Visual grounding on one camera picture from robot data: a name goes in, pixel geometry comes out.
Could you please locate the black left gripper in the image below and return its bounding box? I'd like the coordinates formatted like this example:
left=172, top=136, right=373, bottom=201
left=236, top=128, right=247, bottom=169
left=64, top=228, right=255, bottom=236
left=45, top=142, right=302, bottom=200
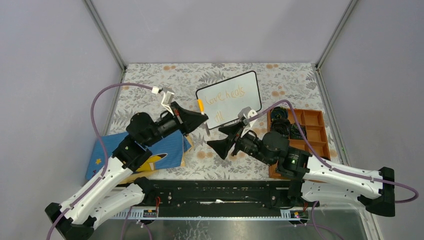
left=144, top=101, right=209, bottom=148

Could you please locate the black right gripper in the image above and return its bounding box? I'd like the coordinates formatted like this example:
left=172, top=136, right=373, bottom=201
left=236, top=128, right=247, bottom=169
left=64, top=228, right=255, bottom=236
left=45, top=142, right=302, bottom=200
left=206, top=119, right=274, bottom=166

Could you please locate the yellow marker cap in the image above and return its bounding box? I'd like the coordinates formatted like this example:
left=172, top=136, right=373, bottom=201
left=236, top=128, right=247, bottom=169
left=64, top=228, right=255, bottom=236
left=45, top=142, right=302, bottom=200
left=197, top=99, right=205, bottom=115

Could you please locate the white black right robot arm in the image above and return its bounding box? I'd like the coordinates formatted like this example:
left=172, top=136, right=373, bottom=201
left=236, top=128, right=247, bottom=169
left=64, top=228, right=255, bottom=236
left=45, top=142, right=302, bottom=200
left=207, top=121, right=396, bottom=217

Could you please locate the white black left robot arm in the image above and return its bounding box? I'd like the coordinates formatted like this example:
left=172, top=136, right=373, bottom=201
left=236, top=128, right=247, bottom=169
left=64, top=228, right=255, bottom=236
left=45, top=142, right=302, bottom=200
left=45, top=101, right=208, bottom=240

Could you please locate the black framed whiteboard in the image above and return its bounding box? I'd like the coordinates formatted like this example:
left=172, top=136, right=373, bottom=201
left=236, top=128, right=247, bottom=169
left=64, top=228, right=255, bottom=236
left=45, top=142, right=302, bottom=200
left=195, top=70, right=262, bottom=130

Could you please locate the dark tape roll rear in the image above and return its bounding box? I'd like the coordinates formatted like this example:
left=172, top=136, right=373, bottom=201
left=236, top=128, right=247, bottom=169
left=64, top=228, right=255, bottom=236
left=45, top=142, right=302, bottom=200
left=270, top=106, right=289, bottom=122

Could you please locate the orange compartment tray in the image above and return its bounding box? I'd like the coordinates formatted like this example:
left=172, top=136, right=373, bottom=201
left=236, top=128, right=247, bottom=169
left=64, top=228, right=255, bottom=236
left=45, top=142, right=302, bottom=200
left=267, top=108, right=331, bottom=160

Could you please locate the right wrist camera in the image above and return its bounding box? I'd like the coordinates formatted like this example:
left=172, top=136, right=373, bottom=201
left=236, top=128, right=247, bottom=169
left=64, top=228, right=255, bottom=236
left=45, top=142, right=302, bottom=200
left=237, top=106, right=258, bottom=137

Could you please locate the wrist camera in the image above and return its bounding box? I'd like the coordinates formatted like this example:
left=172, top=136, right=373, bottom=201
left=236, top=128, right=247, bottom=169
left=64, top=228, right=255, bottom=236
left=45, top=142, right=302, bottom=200
left=237, top=106, right=258, bottom=137
left=161, top=87, right=175, bottom=115

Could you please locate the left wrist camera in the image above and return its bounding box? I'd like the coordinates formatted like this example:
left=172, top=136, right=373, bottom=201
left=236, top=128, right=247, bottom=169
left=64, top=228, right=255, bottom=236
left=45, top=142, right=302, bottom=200
left=161, top=87, right=175, bottom=115

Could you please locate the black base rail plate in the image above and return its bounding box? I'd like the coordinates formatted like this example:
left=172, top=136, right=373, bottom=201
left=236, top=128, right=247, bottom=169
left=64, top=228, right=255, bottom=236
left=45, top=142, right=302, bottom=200
left=132, top=180, right=314, bottom=220

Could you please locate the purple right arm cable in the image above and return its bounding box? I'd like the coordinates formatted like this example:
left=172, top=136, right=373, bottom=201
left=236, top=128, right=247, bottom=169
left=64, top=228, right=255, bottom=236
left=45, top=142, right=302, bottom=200
left=248, top=99, right=420, bottom=240

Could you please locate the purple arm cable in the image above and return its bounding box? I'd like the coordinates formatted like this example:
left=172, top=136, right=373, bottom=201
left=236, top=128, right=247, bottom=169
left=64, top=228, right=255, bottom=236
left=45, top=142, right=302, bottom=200
left=45, top=82, right=155, bottom=240
left=248, top=99, right=420, bottom=240

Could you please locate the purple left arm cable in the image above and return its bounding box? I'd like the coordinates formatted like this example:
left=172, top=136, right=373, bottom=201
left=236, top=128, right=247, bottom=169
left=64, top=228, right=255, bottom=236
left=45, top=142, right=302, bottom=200
left=45, top=82, right=155, bottom=240

